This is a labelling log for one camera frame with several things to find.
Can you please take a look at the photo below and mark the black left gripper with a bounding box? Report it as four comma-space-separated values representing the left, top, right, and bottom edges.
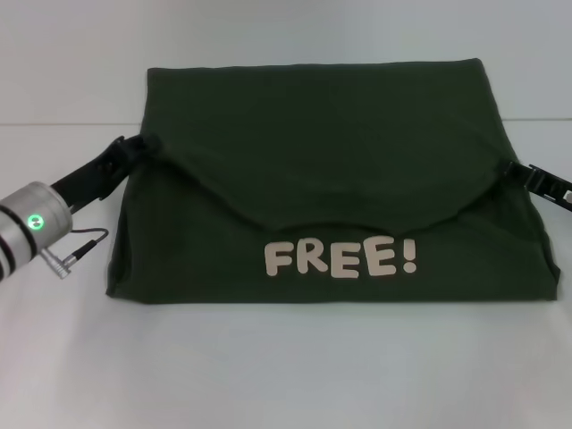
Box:
48, 132, 161, 214

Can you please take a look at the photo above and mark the dark green shirt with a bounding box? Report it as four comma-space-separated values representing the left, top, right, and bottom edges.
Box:
105, 57, 562, 309

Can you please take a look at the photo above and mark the ribbed silver left elbow plug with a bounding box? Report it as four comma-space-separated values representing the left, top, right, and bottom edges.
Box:
40, 248, 71, 281

